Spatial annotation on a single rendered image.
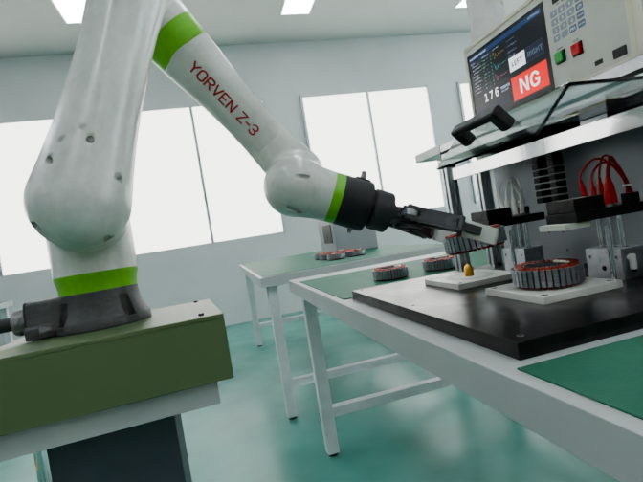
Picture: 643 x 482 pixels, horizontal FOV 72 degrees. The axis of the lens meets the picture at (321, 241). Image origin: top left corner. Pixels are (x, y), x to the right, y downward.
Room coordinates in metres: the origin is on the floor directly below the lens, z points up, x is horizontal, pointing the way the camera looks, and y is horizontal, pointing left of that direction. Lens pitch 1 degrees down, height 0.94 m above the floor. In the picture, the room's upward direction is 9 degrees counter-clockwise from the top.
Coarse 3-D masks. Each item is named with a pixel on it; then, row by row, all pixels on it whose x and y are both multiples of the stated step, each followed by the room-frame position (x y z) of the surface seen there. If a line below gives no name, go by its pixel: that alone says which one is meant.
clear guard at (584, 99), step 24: (552, 96) 0.55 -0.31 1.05; (576, 96) 0.60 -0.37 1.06; (600, 96) 0.63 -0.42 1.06; (624, 96) 0.65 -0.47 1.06; (528, 120) 0.56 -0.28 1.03; (552, 120) 0.77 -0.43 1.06; (576, 120) 0.82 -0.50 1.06; (456, 144) 0.74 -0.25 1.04; (480, 144) 0.65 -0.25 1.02; (504, 144) 0.58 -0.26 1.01
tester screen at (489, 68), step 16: (528, 16) 0.88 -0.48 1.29; (512, 32) 0.93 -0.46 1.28; (528, 32) 0.89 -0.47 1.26; (496, 48) 0.99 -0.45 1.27; (512, 48) 0.94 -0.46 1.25; (544, 48) 0.86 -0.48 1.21; (480, 64) 1.05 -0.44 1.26; (496, 64) 1.00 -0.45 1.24; (528, 64) 0.90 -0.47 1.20; (480, 80) 1.06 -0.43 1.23; (496, 80) 1.00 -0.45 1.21; (480, 96) 1.07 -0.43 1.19; (512, 96) 0.96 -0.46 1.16; (528, 96) 0.92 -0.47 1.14
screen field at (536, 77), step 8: (536, 64) 0.88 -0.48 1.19; (544, 64) 0.86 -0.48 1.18; (528, 72) 0.91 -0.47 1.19; (536, 72) 0.89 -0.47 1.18; (544, 72) 0.86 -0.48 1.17; (512, 80) 0.95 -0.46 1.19; (520, 80) 0.93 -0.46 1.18; (528, 80) 0.91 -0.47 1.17; (536, 80) 0.89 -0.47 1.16; (544, 80) 0.87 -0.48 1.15; (512, 88) 0.96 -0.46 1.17; (520, 88) 0.94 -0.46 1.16; (528, 88) 0.91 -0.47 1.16; (536, 88) 0.89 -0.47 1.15; (520, 96) 0.94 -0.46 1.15
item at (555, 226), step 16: (560, 208) 0.77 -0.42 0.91; (576, 208) 0.74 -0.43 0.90; (592, 208) 0.75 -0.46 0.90; (608, 208) 0.75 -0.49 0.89; (624, 208) 0.76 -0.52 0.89; (640, 208) 0.77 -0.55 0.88; (560, 224) 0.76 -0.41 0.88; (576, 224) 0.74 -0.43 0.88; (608, 224) 0.79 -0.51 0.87; (624, 240) 0.77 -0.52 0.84
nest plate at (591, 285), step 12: (492, 288) 0.80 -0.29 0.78; (504, 288) 0.78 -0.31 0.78; (516, 288) 0.77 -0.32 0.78; (564, 288) 0.71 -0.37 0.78; (576, 288) 0.69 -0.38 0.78; (588, 288) 0.69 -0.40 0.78; (600, 288) 0.69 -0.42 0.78; (612, 288) 0.70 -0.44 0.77; (528, 300) 0.70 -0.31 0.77; (540, 300) 0.67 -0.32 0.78; (552, 300) 0.67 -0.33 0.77
